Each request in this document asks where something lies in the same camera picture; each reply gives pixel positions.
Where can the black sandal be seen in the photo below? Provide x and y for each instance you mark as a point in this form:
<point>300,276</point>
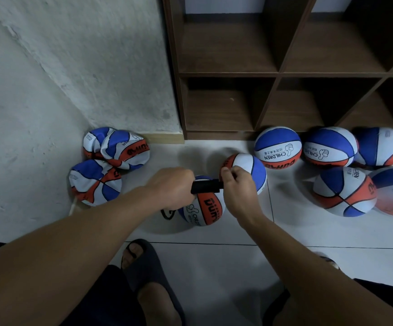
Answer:
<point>274,305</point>
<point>149,267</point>

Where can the person's right forearm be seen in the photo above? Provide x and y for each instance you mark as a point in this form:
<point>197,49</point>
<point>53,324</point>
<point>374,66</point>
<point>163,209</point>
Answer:
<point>329,281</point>

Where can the brown wooden cubby shelf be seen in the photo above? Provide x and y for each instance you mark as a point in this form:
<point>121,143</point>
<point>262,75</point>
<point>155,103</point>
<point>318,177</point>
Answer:
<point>227,61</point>

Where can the person's foot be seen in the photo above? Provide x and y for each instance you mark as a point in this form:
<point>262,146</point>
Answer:
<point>159,307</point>
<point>331,262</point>

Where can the person's left forearm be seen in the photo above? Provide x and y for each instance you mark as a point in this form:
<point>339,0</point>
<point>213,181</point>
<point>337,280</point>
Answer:
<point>51,268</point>

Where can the person's left foot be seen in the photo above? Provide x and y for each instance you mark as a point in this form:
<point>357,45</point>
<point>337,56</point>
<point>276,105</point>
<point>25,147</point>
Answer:
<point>159,307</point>

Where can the person's right hand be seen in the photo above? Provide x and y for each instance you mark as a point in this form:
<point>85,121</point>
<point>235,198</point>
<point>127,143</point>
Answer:
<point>242,197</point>

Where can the black hand pump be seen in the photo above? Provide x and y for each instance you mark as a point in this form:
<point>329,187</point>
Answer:
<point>207,186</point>

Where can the person's right foot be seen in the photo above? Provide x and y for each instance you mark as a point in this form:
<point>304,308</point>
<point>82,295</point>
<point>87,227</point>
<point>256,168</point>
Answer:
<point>331,262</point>

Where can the person's left hand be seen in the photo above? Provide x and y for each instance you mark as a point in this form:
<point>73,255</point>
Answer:
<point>171,188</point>

